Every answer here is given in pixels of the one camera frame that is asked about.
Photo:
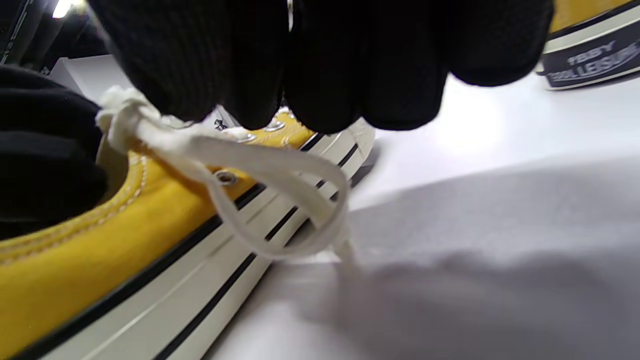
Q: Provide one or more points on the bright ceiling light strip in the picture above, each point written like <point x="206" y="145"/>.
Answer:
<point x="62" y="7"/>

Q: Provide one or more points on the yellow canvas shoe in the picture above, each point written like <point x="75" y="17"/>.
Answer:
<point x="590" y="60"/>
<point x="75" y="260"/>

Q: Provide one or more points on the person's right hand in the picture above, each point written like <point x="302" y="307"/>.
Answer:
<point x="325" y="60"/>

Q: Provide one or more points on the white shoe lace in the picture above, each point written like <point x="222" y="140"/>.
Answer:
<point x="270" y="165"/>

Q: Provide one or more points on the person's left hand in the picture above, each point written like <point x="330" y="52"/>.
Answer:
<point x="45" y="150"/>

